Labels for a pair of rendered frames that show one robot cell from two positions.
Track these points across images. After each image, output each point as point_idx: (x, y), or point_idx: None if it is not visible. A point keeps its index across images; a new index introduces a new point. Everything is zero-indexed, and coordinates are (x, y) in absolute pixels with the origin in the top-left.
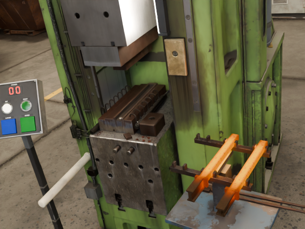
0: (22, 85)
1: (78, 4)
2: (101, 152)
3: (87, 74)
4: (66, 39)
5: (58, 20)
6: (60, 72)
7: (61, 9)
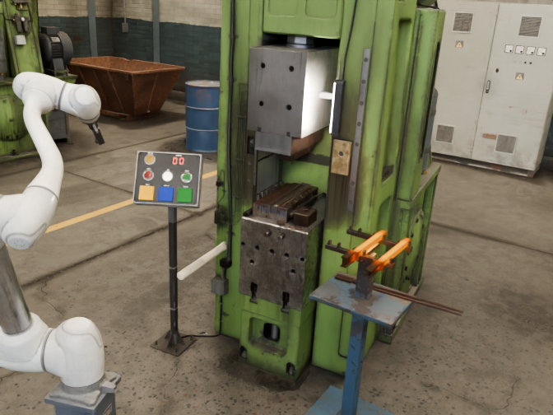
0: (187, 157)
1: (265, 94)
2: (249, 235)
3: (248, 160)
4: (238, 123)
5: (234, 104)
6: (220, 154)
7: (241, 95)
